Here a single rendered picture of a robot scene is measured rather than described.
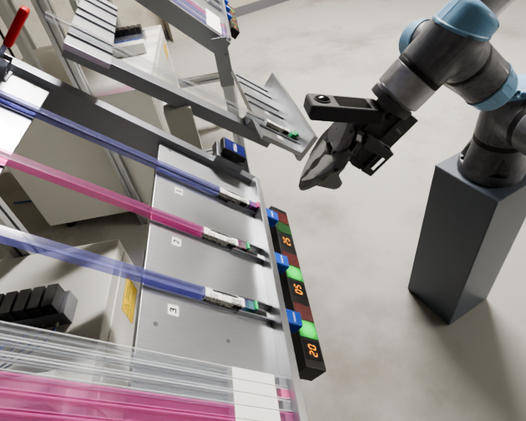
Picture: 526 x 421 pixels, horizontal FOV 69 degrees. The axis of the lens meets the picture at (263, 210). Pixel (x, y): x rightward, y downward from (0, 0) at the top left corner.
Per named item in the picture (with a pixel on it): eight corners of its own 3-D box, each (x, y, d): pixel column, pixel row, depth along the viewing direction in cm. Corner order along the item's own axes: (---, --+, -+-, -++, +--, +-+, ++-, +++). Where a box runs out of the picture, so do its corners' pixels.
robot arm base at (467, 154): (483, 143, 104) (494, 109, 97) (538, 169, 93) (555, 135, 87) (443, 164, 99) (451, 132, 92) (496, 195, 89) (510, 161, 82)
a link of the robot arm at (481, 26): (515, 36, 51) (486, -1, 46) (447, 101, 57) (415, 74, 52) (479, 14, 56) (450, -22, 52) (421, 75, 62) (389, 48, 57)
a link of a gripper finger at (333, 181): (323, 210, 69) (360, 174, 64) (298, 197, 66) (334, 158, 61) (319, 198, 71) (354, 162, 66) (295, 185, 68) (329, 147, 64)
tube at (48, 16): (292, 136, 87) (295, 132, 86) (294, 139, 86) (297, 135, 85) (44, 16, 61) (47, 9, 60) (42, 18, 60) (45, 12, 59)
